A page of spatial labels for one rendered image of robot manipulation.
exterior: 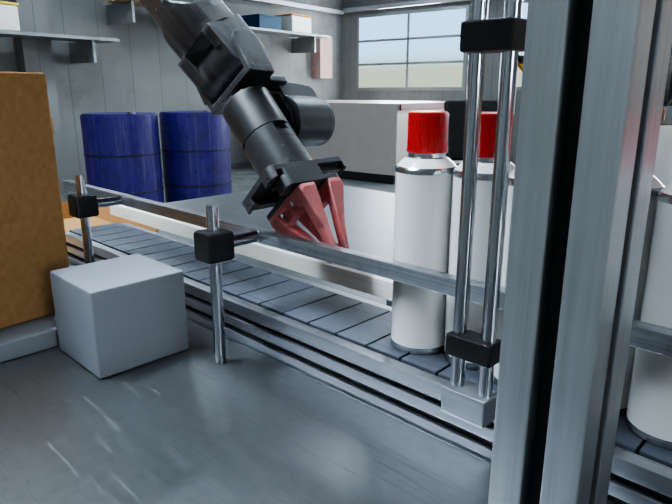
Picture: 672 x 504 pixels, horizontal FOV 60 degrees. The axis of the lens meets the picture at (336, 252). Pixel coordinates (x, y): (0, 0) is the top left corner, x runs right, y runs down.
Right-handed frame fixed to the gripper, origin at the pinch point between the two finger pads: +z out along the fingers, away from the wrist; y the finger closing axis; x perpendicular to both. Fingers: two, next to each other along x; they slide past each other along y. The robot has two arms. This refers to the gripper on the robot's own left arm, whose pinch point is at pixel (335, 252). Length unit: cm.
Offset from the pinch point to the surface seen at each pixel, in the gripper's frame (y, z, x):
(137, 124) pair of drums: 185, -265, 294
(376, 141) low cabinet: 516, -264, 348
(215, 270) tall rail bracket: -9.4, -4.1, 6.2
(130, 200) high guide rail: -3.8, -25.1, 24.4
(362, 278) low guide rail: 3.5, 2.9, 2.1
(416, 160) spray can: -1.8, 0.2, -14.9
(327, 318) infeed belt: -1.7, 5.0, 4.2
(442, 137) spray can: -0.1, -0.2, -17.1
